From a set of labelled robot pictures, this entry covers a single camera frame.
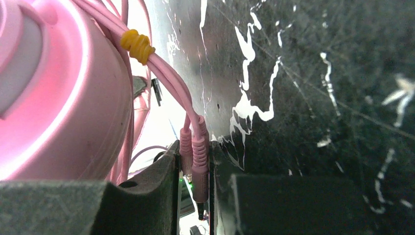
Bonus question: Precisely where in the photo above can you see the pink headphones with cable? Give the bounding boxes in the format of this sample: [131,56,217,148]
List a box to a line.
[0,0,209,203]

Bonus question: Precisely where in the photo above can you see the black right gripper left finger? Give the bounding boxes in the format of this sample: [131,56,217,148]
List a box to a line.
[0,141,180,235]

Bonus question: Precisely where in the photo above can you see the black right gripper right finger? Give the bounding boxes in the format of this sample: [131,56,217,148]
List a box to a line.
[209,141,415,235]

